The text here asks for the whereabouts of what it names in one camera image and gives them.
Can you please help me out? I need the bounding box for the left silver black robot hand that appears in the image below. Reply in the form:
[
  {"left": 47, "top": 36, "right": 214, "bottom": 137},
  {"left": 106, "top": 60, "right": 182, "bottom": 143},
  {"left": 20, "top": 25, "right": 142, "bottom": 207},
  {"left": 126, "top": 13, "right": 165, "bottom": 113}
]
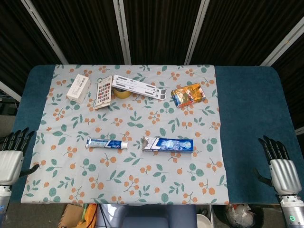
[{"left": 0, "top": 127, "right": 40, "bottom": 186}]

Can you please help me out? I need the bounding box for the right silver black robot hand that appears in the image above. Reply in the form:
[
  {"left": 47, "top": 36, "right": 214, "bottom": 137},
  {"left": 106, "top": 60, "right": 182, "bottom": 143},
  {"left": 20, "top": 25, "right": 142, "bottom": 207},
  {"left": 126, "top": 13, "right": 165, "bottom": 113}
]
[{"left": 253, "top": 135, "right": 300, "bottom": 196}]

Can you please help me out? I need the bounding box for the blue white toothpaste tube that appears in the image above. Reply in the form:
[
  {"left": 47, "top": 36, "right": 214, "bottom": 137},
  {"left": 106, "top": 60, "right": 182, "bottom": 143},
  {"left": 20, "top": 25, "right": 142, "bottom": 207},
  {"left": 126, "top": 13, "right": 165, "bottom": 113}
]
[{"left": 85, "top": 136, "right": 129, "bottom": 150}]

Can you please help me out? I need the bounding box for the blue toothpaste box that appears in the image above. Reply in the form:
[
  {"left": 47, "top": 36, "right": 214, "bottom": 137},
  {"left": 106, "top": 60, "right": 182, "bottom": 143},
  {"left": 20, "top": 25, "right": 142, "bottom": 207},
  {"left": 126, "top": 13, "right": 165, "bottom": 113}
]
[{"left": 142, "top": 136, "right": 194, "bottom": 154}]

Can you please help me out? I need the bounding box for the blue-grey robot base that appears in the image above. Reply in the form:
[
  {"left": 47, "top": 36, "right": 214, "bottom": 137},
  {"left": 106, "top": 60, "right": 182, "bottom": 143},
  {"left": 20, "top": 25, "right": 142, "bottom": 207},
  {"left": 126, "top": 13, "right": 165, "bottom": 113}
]
[{"left": 95, "top": 204, "right": 198, "bottom": 228}]

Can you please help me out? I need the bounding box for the white cardboard box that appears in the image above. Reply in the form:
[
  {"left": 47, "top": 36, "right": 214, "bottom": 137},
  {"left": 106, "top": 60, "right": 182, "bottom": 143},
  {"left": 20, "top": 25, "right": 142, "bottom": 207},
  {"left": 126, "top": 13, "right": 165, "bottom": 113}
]
[{"left": 66, "top": 74, "right": 92, "bottom": 104}]

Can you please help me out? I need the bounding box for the colour swatch card box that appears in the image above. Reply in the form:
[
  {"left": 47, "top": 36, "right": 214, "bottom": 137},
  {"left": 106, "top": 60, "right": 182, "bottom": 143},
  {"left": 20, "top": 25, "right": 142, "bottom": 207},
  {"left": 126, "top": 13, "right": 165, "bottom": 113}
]
[{"left": 94, "top": 75, "right": 114, "bottom": 111}]

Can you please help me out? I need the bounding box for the black trash bin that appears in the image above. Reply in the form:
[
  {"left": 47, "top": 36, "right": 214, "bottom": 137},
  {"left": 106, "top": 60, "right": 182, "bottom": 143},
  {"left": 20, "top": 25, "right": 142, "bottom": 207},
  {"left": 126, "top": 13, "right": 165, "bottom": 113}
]
[{"left": 215, "top": 204, "right": 265, "bottom": 228}]

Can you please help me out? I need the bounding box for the teal blue table cover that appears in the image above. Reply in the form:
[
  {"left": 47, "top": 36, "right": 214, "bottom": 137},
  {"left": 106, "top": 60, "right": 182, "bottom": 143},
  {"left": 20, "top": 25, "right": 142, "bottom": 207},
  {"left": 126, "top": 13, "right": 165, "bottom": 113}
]
[{"left": 10, "top": 64, "right": 304, "bottom": 205}]

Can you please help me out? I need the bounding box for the white bowl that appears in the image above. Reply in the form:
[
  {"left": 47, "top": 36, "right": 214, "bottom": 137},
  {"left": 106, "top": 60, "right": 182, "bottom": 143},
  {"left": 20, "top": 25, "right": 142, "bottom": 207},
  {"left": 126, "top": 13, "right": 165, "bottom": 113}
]
[{"left": 196, "top": 213, "right": 213, "bottom": 228}]

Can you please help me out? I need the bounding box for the orange plastic bag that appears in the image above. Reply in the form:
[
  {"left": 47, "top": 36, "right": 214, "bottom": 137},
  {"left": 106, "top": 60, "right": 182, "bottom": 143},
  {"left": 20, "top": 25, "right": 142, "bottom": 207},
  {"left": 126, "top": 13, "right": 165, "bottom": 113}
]
[{"left": 77, "top": 203, "right": 98, "bottom": 228}]

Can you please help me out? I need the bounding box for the floral berry leaf tablecloth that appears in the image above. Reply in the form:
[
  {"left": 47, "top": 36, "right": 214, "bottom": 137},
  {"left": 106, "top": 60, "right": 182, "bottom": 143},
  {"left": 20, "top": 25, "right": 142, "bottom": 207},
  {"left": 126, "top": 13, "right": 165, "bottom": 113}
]
[{"left": 20, "top": 64, "right": 230, "bottom": 205}]

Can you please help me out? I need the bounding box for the orange gold snack packet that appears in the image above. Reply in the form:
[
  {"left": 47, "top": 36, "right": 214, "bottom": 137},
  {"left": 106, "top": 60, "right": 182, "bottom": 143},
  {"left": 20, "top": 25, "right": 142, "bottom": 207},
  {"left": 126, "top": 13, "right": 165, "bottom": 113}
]
[{"left": 171, "top": 82, "right": 206, "bottom": 109}]

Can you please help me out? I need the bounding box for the yellow tape roll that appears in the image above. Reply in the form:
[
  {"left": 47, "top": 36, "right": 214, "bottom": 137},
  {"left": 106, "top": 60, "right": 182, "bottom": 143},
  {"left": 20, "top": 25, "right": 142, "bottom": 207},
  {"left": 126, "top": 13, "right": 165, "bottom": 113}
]
[{"left": 112, "top": 87, "right": 132, "bottom": 99}]

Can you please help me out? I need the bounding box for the white folding laptop stand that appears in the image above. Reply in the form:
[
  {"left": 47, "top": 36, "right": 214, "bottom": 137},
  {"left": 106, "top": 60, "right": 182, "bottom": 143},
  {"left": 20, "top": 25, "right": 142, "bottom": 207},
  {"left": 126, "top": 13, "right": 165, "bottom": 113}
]
[{"left": 111, "top": 74, "right": 168, "bottom": 100}]

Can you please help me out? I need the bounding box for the white partition frame post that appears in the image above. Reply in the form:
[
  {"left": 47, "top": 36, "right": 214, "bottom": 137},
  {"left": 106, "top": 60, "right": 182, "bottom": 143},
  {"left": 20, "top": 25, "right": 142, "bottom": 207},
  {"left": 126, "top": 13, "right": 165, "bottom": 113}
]
[
  {"left": 113, "top": 0, "right": 133, "bottom": 65},
  {"left": 184, "top": 0, "right": 211, "bottom": 65},
  {"left": 260, "top": 22, "right": 304, "bottom": 67},
  {"left": 0, "top": 80, "right": 22, "bottom": 103},
  {"left": 20, "top": 0, "right": 69, "bottom": 65}
]

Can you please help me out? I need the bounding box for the black cable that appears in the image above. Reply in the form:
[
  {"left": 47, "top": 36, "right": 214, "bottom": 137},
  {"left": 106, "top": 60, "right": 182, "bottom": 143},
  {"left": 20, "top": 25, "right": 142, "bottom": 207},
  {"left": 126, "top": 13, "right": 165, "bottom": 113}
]
[{"left": 96, "top": 204, "right": 106, "bottom": 228}]

